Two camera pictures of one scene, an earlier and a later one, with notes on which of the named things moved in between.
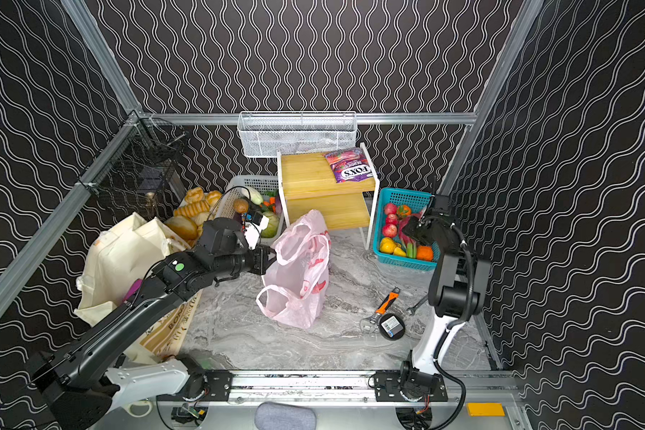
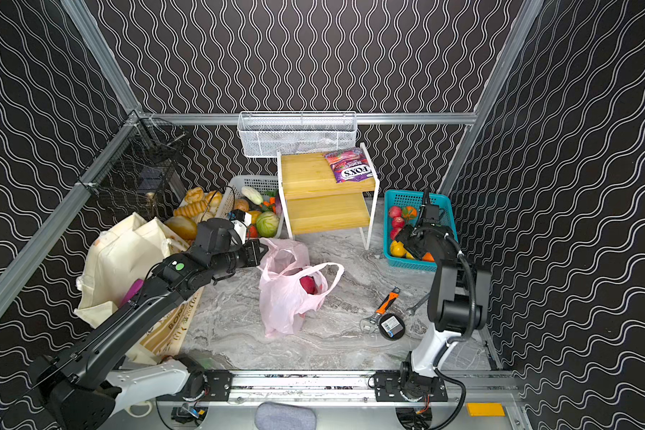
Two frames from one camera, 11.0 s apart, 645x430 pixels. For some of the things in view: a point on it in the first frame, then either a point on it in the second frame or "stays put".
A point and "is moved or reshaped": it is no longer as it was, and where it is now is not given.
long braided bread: (191, 210) stays put
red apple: (390, 230) -> (395, 211)
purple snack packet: (135, 287) stays put
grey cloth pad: (275, 416) stays put
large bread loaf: (183, 227) stays put
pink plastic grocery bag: (296, 285) is moved or reshaped
